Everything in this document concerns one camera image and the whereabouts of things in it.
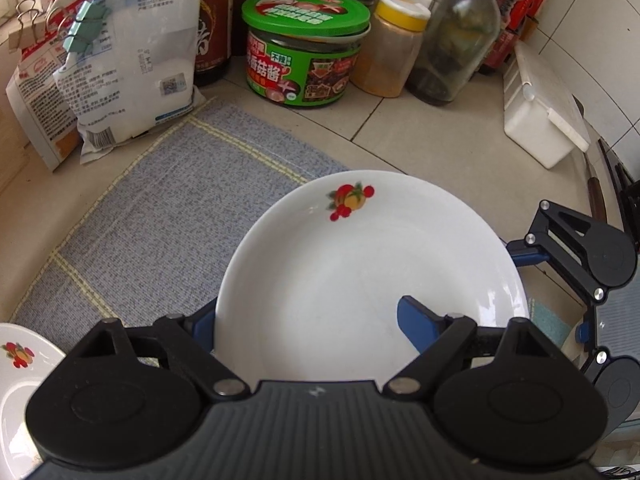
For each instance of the grey woven table mat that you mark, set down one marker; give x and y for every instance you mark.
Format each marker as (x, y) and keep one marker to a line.
(165, 220)

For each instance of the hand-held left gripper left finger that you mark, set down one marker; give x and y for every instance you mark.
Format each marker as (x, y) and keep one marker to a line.
(202, 327)

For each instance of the yellow lidded spice jar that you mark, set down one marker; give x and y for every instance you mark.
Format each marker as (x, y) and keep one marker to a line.
(385, 55)

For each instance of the white plastic box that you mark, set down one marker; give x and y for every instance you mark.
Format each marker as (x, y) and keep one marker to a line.
(535, 120)

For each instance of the green binder clip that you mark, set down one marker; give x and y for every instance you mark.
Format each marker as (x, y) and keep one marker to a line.
(77, 40)
(95, 10)

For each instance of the green lidded sauce jar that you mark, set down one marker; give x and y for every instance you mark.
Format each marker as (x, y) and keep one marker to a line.
(295, 70)

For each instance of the red white food bag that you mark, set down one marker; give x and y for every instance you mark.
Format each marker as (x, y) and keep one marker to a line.
(40, 105)

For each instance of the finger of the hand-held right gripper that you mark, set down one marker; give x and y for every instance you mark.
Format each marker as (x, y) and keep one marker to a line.
(592, 340)
(525, 255)

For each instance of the teal printed towel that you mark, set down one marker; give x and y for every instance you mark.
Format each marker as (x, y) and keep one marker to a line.
(547, 322)

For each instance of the metal binder clip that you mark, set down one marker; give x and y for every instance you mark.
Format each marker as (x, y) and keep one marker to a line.
(22, 37)

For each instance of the white blue food bag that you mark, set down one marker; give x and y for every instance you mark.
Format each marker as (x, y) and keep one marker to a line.
(135, 60)

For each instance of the person's off-white clothing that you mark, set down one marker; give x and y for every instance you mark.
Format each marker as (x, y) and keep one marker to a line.
(620, 474)

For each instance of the white fruit print plate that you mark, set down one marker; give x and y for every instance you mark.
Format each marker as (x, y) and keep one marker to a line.
(325, 270)
(20, 390)

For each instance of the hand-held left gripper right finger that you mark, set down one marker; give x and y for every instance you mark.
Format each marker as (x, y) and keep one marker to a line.
(417, 322)

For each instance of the dark soy sauce bottle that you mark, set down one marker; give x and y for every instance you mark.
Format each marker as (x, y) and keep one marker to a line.
(212, 35)

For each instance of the red capped glass bottle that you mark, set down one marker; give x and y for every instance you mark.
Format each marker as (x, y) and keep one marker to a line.
(450, 45)

